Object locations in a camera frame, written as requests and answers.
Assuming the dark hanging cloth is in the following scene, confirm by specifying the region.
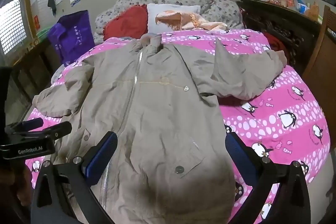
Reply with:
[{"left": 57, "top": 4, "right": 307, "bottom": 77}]
[{"left": 47, "top": 0, "right": 57, "bottom": 16}]

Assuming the purple bag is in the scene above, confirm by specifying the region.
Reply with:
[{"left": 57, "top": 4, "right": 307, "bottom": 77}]
[{"left": 47, "top": 10, "right": 95, "bottom": 67}]

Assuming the wooden chair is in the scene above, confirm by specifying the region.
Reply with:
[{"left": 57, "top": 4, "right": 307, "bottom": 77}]
[{"left": 302, "top": 5, "right": 336, "bottom": 90}]

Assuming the orange packet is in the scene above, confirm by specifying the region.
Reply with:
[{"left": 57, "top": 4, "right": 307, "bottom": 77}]
[{"left": 304, "top": 2, "right": 319, "bottom": 21}]

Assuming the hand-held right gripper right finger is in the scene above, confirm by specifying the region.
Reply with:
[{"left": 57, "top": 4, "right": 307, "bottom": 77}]
[{"left": 225, "top": 132, "right": 313, "bottom": 224}]

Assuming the white pillow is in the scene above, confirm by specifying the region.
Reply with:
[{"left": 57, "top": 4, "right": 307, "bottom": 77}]
[{"left": 146, "top": 3, "right": 202, "bottom": 34}]

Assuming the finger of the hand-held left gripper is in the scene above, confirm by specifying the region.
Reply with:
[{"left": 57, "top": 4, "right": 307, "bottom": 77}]
[
  {"left": 5, "top": 118, "right": 44, "bottom": 135},
  {"left": 16, "top": 121, "right": 72, "bottom": 144}
]

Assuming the pink penguin print blanket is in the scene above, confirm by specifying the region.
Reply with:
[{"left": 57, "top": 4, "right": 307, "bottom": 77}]
[{"left": 24, "top": 28, "right": 330, "bottom": 224}]

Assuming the dark carved wooden cabinet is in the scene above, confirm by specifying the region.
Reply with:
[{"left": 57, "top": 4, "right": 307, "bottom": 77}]
[{"left": 239, "top": 0, "right": 324, "bottom": 73}]

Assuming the orange cloth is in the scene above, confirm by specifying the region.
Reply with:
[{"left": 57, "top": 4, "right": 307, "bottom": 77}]
[{"left": 155, "top": 10, "right": 229, "bottom": 31}]

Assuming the red pillow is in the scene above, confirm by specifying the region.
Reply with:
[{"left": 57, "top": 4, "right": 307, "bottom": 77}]
[{"left": 103, "top": 5, "right": 149, "bottom": 41}]

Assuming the red cloth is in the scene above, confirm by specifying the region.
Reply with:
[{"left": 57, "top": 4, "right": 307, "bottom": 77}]
[{"left": 262, "top": 32, "right": 289, "bottom": 58}]

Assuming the beige zip jacket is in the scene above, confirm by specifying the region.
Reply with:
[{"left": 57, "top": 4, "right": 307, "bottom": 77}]
[{"left": 33, "top": 33, "right": 288, "bottom": 224}]

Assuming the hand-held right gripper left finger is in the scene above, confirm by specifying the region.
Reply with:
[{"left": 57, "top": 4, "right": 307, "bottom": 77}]
[{"left": 30, "top": 131, "right": 118, "bottom": 224}]

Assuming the window with grille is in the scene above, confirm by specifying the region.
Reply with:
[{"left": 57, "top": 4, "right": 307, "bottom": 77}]
[{"left": 0, "top": 0, "right": 28, "bottom": 55}]

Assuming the dark wooden bed frame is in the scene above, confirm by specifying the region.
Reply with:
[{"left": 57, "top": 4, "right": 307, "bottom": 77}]
[{"left": 5, "top": 38, "right": 65, "bottom": 125}]

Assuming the green crate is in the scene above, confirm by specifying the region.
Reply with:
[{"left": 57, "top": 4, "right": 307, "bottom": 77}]
[{"left": 35, "top": 28, "right": 51, "bottom": 42}]

